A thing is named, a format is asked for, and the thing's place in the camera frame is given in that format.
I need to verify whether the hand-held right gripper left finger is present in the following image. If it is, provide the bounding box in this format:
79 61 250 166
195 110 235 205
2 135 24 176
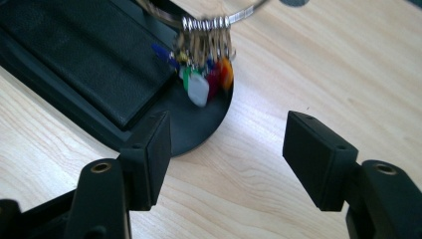
118 110 173 212

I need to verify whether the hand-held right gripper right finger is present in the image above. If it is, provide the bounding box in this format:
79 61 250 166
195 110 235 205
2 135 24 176
282 110 360 213

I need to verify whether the black key stand with tray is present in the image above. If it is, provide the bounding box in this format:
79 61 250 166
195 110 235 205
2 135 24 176
0 0 235 157

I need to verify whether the key ring with coloured tags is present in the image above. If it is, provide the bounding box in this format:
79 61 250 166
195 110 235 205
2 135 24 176
134 0 271 110

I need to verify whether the grey round table grommet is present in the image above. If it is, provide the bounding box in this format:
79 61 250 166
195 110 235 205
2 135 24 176
278 0 312 8

